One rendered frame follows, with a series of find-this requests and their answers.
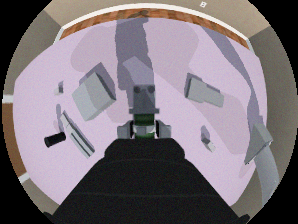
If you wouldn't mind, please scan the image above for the black cylinder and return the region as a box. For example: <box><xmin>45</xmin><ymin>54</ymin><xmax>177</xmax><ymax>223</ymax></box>
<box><xmin>44</xmin><ymin>132</ymin><xmax>66</xmax><ymax>148</ymax></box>

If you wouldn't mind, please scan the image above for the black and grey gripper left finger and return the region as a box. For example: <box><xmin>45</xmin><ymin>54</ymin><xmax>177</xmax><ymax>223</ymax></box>
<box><xmin>117</xmin><ymin>120</ymin><xmax>134</xmax><ymax>139</ymax></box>

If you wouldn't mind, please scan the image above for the silver metal band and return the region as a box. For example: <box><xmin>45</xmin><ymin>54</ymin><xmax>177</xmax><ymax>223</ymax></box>
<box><xmin>133</xmin><ymin>124</ymin><xmax>156</xmax><ymax>135</ymax></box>

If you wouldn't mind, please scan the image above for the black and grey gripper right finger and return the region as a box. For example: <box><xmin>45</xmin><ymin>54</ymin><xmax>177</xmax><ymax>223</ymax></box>
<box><xmin>156</xmin><ymin>120</ymin><xmax>171</xmax><ymax>138</ymax></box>

